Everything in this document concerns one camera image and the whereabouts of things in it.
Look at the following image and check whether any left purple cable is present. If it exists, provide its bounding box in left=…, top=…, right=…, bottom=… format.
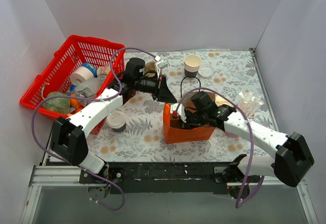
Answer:
left=30, top=47, right=160, bottom=211

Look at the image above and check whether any grey crumpled paper bag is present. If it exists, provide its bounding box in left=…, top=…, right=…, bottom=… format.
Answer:
left=74, top=77, right=103, bottom=98

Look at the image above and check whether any orange fruit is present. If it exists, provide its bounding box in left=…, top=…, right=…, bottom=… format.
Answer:
left=70, top=94, right=82, bottom=108

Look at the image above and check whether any purple cable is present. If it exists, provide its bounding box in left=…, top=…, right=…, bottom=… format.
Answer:
left=30, top=47, right=160, bottom=211
left=174, top=87, right=265, bottom=209

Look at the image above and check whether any beige printed pouch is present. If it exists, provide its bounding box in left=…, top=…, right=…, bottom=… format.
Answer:
left=97, top=66, right=111, bottom=76

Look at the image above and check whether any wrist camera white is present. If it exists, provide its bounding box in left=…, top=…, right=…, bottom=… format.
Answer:
left=154, top=55, right=169, bottom=77
left=170, top=103, right=186, bottom=122

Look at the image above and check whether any cardboard cup carrier stack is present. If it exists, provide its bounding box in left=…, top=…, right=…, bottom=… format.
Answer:
left=144, top=62, right=159, bottom=79

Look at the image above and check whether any stack of paper cups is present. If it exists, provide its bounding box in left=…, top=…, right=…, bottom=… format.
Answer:
left=184, top=54, right=202, bottom=77

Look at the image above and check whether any pink cup holder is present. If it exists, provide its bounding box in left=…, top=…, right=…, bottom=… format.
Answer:
left=224, top=131, right=238, bottom=138

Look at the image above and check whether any orange paper bag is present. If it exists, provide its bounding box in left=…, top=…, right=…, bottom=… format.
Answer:
left=163, top=92, right=215, bottom=144

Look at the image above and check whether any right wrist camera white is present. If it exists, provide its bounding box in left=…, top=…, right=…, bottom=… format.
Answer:
left=170, top=103, right=186, bottom=122

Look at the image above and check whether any floral table mat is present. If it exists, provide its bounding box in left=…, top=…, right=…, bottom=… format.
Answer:
left=87, top=50, right=264, bottom=162

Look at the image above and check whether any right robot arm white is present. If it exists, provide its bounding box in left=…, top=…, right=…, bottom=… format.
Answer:
left=178, top=91, right=314, bottom=187

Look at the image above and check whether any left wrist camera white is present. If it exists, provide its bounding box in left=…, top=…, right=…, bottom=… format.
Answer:
left=154, top=55, right=169, bottom=77

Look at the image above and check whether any red plastic basket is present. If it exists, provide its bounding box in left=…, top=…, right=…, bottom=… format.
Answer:
left=19, top=35, right=126, bottom=135

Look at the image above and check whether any white plastic cup lid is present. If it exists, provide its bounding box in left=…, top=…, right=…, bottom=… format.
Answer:
left=106, top=110, right=126, bottom=128

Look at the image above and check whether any green netted melon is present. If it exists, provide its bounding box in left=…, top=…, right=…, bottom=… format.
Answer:
left=42, top=97, right=70, bottom=114

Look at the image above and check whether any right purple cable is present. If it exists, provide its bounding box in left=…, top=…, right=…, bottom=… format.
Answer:
left=174, top=87, right=265, bottom=209

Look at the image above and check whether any toilet paper roll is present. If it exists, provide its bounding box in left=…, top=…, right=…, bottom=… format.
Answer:
left=69, top=66, right=94, bottom=86

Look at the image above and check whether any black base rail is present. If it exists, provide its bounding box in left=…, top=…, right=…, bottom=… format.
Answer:
left=78, top=161, right=268, bottom=194

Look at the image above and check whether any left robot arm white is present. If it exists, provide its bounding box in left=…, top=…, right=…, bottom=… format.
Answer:
left=51, top=58, right=177, bottom=183

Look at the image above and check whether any silver tin can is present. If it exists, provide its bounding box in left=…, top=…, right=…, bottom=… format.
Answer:
left=97, top=74, right=107, bottom=81

